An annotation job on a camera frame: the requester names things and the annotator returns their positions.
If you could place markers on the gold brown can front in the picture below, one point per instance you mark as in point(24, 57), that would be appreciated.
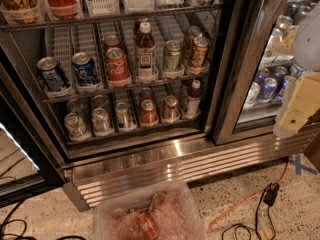
point(199, 52)

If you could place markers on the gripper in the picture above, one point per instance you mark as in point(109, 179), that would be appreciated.
point(308, 42)

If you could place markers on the silver white can bottom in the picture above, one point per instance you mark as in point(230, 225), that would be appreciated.
point(100, 120)

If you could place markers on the green silver can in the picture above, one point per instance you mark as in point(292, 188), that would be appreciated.
point(171, 56)

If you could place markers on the brown bottle bottom shelf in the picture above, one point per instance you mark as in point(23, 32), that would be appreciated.
point(192, 99)

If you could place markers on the red coca-cola can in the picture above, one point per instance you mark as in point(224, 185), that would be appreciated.
point(111, 41)
point(116, 64)

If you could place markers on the open fridge door left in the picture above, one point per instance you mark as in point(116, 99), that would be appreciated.
point(25, 170)

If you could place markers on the silver redbull can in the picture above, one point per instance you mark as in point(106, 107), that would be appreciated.
point(123, 117)

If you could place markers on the red can bottom behind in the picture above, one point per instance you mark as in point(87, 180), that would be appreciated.
point(146, 94)

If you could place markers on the closed glass fridge door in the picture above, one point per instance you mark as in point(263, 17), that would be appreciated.
point(262, 64)

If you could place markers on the gold patterned can top shelf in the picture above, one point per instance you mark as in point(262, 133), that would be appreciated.
point(21, 11)

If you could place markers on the blue silver can left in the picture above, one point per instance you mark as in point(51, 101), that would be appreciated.
point(53, 74)

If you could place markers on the red coca-cola can behind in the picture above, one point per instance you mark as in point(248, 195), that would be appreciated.
point(111, 41)

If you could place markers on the red coca-cola can front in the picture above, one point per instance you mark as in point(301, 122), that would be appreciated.
point(116, 64)

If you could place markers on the silver can behind left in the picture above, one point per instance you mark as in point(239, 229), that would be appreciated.
point(76, 106)

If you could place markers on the stainless fridge bottom grille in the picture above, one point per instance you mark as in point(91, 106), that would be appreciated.
point(94, 181)

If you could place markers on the black power adapter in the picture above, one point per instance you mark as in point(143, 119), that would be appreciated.
point(271, 194)

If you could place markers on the gold brown can behind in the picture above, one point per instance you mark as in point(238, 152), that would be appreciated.
point(190, 34)

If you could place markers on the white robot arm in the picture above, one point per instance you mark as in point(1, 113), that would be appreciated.
point(306, 47)

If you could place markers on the white green can bottom left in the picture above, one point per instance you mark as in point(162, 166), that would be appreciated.
point(75, 125)

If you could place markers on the red can bottom front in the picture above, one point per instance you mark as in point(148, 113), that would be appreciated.
point(148, 112)

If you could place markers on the clear plastic bin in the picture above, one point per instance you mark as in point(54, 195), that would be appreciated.
point(169, 203)

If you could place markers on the blue pepsi can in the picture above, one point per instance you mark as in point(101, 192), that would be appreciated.
point(84, 68)

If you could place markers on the gold brown can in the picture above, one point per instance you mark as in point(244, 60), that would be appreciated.
point(190, 34)
point(199, 52)

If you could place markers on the brown tea bottle white cap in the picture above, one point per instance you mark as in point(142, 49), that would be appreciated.
point(145, 48)

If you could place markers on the red cola can in bin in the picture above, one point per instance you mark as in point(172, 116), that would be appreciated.
point(148, 226)

